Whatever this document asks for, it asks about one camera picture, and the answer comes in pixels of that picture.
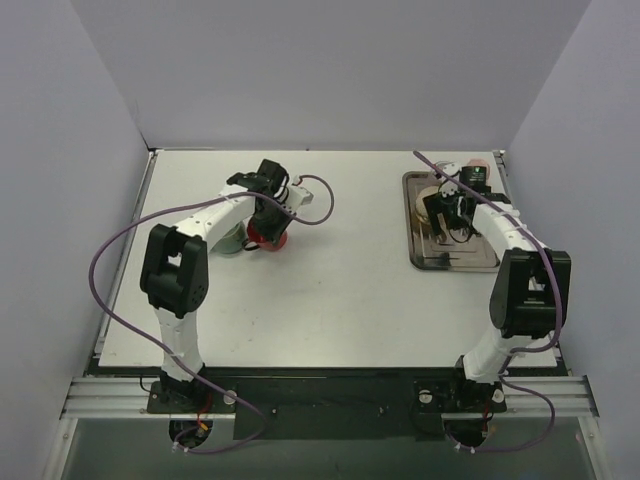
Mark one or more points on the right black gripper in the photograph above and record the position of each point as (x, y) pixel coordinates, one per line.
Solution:
(445, 216)

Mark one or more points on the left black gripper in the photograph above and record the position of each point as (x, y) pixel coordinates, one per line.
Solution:
(270, 226)

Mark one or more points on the red mug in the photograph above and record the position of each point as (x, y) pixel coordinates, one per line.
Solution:
(256, 241)

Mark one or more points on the green speckled mug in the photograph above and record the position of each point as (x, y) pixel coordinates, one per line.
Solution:
(232, 242)

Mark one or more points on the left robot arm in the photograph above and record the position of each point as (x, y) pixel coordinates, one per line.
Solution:
(175, 272)

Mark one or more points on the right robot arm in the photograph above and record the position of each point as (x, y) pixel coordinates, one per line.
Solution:
(528, 303)

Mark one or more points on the beige round mug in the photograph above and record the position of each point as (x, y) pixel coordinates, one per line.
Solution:
(427, 209)

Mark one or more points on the purple mug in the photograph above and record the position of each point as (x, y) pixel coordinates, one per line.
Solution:
(447, 165)

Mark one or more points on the pink faceted mug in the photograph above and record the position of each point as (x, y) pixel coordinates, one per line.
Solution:
(478, 162)

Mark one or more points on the metal tray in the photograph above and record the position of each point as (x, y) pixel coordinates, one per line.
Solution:
(443, 252)

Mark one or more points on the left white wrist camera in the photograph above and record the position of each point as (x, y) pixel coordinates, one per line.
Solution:
(300, 195)

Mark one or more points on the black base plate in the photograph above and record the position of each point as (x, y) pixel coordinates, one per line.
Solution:
(323, 403)

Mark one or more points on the aluminium rail frame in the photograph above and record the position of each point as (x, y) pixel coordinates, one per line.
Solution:
(343, 294)

